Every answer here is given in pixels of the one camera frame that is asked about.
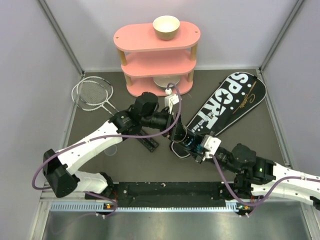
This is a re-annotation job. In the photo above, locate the badminton racket lower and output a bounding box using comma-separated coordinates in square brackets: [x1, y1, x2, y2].
[71, 80, 159, 152]

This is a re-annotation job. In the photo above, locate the badminton racket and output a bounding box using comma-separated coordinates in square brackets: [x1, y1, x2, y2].
[71, 80, 159, 152]
[77, 76, 121, 113]

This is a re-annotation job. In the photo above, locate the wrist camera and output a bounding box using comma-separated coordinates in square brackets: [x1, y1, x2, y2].
[200, 135, 222, 158]
[164, 87, 180, 114]

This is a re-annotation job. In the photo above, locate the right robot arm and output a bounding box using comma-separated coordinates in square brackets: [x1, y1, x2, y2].
[190, 144, 320, 210]

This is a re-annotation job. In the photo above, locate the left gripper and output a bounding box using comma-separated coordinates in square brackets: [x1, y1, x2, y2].
[141, 108, 191, 143]

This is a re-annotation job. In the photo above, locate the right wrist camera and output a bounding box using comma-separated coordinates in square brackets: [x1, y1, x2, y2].
[200, 135, 222, 158]

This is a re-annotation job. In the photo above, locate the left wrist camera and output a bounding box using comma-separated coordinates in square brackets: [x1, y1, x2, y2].
[164, 87, 180, 114]

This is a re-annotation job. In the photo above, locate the green bowl on bottom shelf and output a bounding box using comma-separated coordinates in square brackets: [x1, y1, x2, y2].
[153, 75, 181, 90]

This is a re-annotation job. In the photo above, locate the badminton racket upper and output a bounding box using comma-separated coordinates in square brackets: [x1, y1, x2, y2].
[77, 76, 121, 113]

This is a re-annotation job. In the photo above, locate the black racket bag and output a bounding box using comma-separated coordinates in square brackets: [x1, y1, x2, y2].
[170, 71, 267, 160]

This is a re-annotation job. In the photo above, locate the purple cable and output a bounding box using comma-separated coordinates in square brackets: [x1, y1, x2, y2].
[31, 82, 182, 192]
[211, 154, 320, 207]

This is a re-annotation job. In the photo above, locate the cream bowl on top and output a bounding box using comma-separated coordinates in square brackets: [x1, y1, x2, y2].
[152, 15, 180, 41]

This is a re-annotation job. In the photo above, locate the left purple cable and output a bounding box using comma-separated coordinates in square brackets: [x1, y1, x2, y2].
[31, 82, 182, 192]

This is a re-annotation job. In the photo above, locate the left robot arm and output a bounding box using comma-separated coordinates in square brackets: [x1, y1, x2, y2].
[42, 92, 183, 199]

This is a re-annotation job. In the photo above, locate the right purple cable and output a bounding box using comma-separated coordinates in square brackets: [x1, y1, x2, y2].
[211, 154, 320, 207]

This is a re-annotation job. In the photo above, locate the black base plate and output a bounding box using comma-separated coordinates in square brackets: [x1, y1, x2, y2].
[84, 181, 253, 208]

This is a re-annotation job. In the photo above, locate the black shuttlecock tube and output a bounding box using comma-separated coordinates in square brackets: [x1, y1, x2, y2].
[178, 130, 205, 156]

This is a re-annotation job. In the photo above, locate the pink three-tier shelf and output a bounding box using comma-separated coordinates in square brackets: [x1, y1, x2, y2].
[113, 21, 201, 97]

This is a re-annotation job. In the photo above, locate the clear tube lid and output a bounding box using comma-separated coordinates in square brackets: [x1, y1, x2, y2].
[104, 145, 118, 156]

